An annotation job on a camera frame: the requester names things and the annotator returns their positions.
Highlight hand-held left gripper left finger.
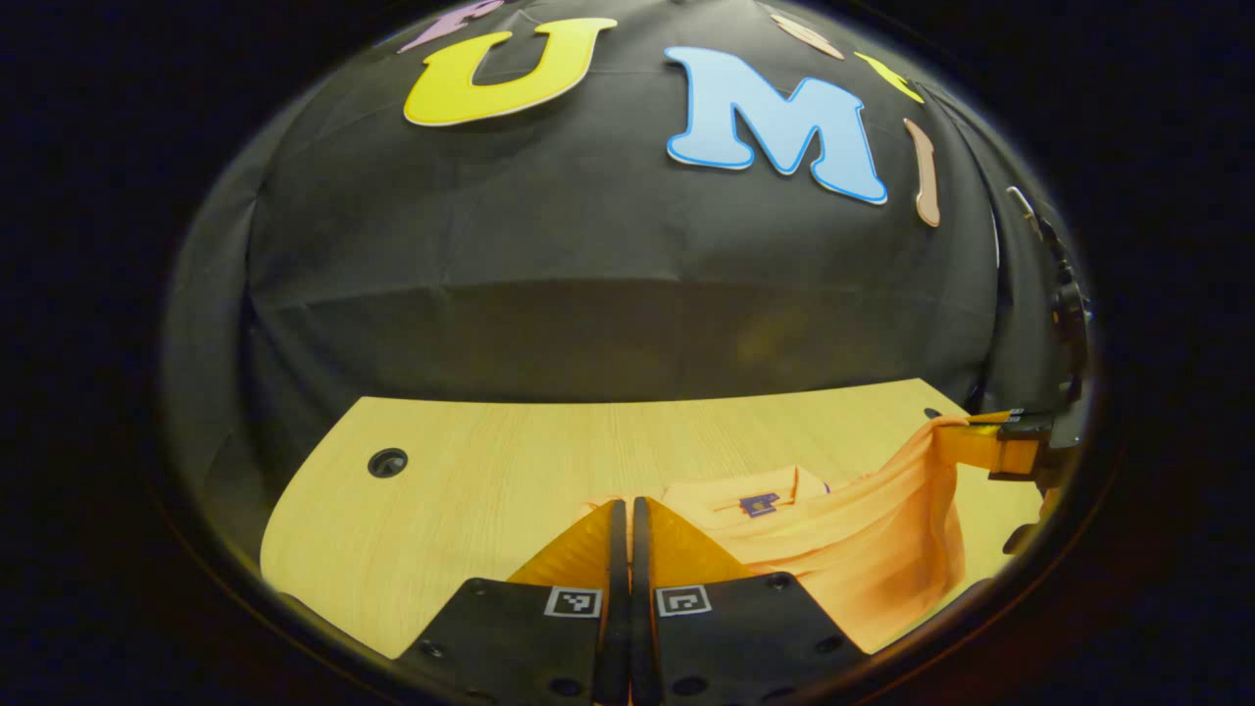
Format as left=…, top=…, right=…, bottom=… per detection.
left=397, top=498, right=628, bottom=706

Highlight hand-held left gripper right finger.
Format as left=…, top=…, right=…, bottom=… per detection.
left=630, top=496, right=874, bottom=706

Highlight orange T-shirt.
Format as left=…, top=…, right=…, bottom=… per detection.
left=578, top=417, right=981, bottom=656

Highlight black backdrop cloth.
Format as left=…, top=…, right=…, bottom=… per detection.
left=162, top=0, right=1089, bottom=511

